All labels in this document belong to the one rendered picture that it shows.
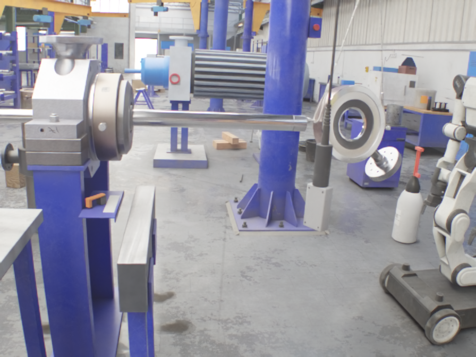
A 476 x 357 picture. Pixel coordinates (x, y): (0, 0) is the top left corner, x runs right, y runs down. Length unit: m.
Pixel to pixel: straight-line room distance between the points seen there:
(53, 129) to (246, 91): 4.03
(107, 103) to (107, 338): 1.15
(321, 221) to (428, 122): 6.41
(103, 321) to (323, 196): 1.52
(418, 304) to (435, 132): 5.42
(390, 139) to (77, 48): 3.81
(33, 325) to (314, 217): 0.97
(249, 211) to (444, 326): 1.91
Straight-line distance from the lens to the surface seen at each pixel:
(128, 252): 1.10
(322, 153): 1.13
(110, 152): 1.74
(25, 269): 1.43
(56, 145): 1.54
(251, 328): 2.31
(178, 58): 5.23
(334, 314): 2.51
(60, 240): 1.67
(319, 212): 1.17
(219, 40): 8.83
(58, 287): 1.76
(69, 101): 1.63
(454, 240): 2.42
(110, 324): 2.31
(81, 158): 1.53
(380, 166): 2.21
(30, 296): 1.48
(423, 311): 2.43
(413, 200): 3.51
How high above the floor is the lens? 1.35
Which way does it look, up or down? 15 degrees down
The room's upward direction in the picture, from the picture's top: 4 degrees clockwise
